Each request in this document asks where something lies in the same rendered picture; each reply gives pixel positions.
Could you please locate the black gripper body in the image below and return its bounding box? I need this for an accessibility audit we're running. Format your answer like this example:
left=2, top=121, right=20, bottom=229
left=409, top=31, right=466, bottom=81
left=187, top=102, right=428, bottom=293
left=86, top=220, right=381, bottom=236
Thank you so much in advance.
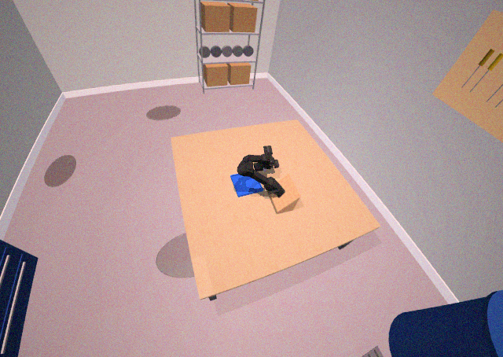
left=253, top=160, right=279, bottom=171

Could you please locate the blue tray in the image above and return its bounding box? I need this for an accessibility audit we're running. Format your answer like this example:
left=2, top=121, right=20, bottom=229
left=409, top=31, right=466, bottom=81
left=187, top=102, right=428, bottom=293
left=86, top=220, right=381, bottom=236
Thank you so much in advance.
left=230, top=174, right=263, bottom=197

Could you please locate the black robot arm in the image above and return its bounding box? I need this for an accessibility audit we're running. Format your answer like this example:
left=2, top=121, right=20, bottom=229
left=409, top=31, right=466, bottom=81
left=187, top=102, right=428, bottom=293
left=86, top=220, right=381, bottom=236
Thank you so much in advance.
left=237, top=145, right=286, bottom=198

